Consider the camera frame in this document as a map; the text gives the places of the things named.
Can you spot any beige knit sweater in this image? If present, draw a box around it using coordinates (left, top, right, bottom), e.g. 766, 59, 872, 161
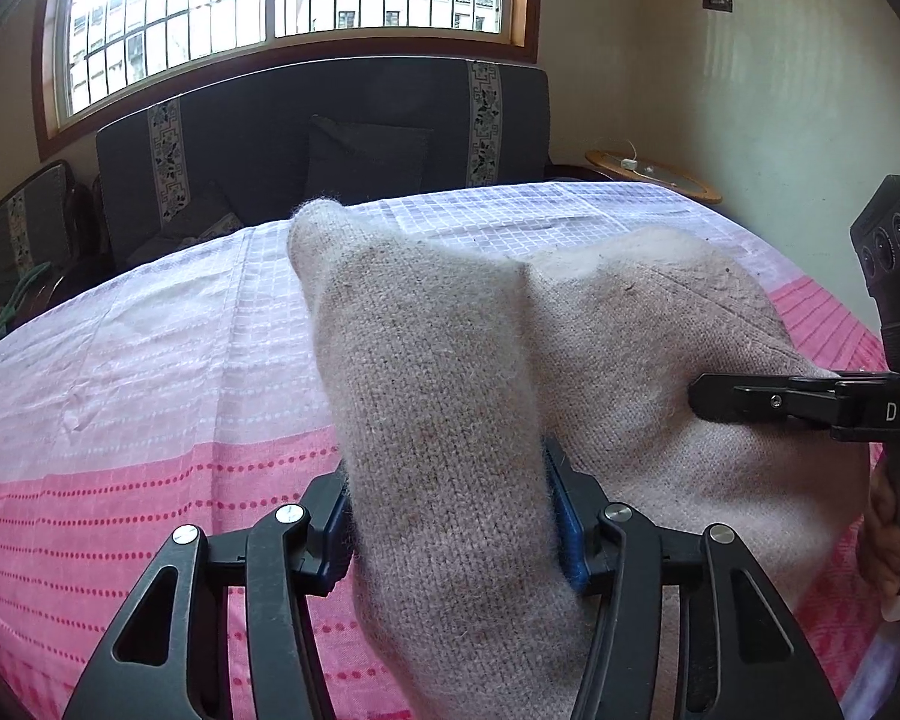
289, 200, 870, 718

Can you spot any person's right hand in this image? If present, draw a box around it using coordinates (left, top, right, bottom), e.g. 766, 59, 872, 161
855, 458, 900, 598

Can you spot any white charger on table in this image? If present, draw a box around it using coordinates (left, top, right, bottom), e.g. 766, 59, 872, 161
621, 140, 655, 176

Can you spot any round wooden side table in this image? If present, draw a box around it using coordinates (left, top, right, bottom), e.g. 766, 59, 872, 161
585, 149, 724, 205

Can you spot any dark square cushion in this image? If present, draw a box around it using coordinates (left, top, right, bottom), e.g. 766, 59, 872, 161
304, 114, 432, 205

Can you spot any dark armchair floral strip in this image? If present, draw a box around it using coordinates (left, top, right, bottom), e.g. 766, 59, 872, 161
0, 161, 103, 304

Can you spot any dark headboard with floral strips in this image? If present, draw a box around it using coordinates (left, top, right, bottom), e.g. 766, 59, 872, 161
97, 57, 549, 270

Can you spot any green cord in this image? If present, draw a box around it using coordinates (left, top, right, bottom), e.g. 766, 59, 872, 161
0, 260, 55, 343

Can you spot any barred window wooden frame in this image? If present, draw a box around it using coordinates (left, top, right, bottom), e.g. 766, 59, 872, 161
32, 0, 541, 158

